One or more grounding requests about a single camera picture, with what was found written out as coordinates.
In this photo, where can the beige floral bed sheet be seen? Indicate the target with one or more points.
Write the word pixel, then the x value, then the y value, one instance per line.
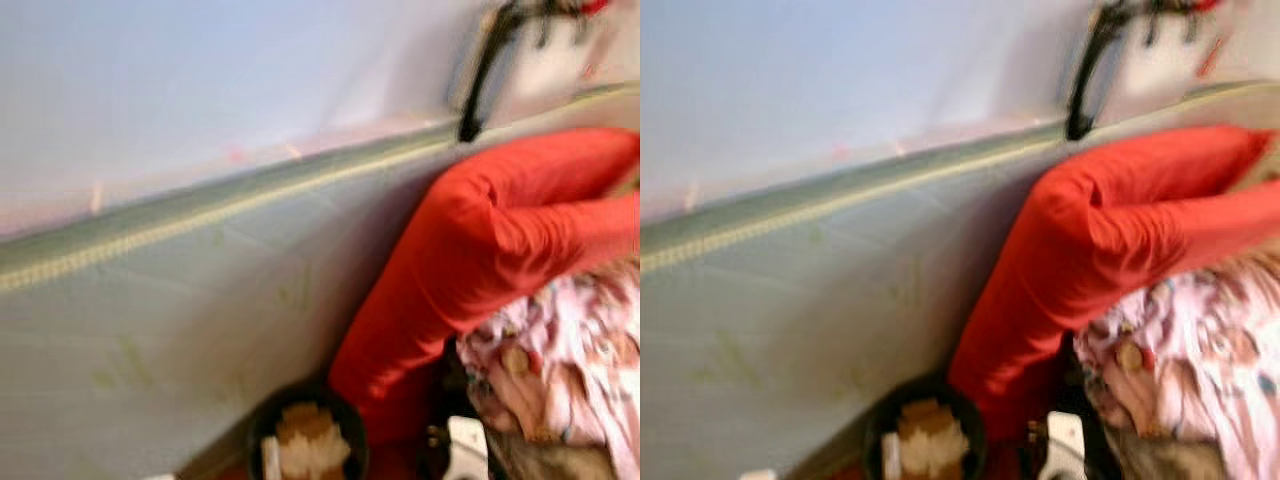
pixel 1170 464
pixel 550 464

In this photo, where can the small red pillow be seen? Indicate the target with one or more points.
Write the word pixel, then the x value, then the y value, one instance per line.
pixel 540 180
pixel 1150 180

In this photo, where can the pink cartoon bear blanket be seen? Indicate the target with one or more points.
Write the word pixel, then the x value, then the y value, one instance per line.
pixel 1200 350
pixel 580 350

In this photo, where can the grey-green upright mattress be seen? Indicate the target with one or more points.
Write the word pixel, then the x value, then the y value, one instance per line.
pixel 800 350
pixel 200 330

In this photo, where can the red hanging ornament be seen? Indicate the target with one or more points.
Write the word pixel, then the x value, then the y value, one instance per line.
pixel 594 5
pixel 1206 5

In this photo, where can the large red pillow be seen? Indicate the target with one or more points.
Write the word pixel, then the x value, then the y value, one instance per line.
pixel 1040 340
pixel 420 340

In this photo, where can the black round bin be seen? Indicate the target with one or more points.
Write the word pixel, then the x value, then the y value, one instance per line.
pixel 262 430
pixel 876 425

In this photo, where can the beige paper rubbish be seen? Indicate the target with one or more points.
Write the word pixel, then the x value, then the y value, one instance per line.
pixel 930 440
pixel 310 445

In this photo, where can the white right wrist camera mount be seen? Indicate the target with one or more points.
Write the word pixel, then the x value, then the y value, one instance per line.
pixel 1067 448
pixel 468 450

